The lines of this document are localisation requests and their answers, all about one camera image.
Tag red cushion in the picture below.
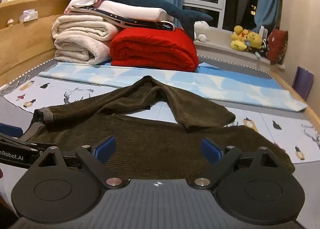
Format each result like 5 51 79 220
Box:
265 28 289 65

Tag white folded quilt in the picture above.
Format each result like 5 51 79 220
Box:
95 0 174 22

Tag purple box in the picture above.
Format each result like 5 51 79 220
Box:
291 67 314 101

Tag navy patterned folded bedding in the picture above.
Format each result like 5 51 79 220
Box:
67 5 175 31

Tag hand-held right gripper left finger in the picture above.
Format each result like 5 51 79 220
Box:
34 136 130 189

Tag brown corduroy pants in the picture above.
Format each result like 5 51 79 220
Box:
29 75 296 182

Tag yellow bear plush toy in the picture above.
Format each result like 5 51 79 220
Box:
244 32 264 52

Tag lantern and deer printed mat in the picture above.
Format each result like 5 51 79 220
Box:
0 74 320 164

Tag wooden bed frame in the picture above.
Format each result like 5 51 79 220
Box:
0 0 320 129

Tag cream folded blanket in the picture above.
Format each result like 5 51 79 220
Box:
51 14 123 65

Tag light blue patterned blanket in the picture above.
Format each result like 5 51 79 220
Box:
39 62 308 113

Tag red folded blanket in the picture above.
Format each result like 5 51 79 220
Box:
110 28 199 72

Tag white cable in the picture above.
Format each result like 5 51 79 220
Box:
0 75 30 95

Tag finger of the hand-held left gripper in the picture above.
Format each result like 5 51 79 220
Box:
0 123 38 147

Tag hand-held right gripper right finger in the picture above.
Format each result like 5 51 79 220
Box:
201 137 293 189

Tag tissue pack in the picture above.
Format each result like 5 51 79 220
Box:
19 9 38 23

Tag white framed window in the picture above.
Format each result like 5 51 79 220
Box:
182 0 263 32

